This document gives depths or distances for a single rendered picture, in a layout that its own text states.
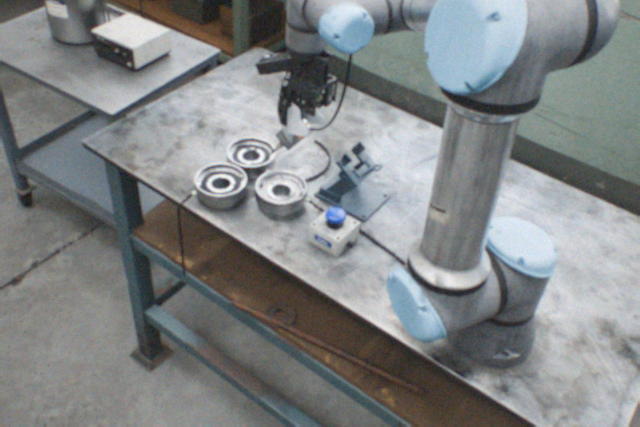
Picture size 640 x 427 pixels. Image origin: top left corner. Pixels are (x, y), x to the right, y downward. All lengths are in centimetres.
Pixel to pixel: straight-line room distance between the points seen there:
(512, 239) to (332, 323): 57
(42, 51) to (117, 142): 70
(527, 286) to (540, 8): 46
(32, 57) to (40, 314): 80
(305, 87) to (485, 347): 55
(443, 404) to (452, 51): 84
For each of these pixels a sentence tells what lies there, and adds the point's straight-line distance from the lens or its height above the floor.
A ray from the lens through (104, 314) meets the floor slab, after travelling 224.
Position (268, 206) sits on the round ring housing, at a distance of 131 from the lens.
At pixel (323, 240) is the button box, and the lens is 125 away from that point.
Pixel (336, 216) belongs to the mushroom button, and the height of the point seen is 87.
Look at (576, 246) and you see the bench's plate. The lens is 142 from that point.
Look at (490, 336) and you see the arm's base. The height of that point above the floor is 86.
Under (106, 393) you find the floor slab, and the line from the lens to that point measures 207.
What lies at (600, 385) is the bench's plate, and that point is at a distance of 121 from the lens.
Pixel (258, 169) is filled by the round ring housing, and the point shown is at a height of 83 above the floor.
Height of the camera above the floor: 171
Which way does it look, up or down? 40 degrees down
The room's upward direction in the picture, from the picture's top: 5 degrees clockwise
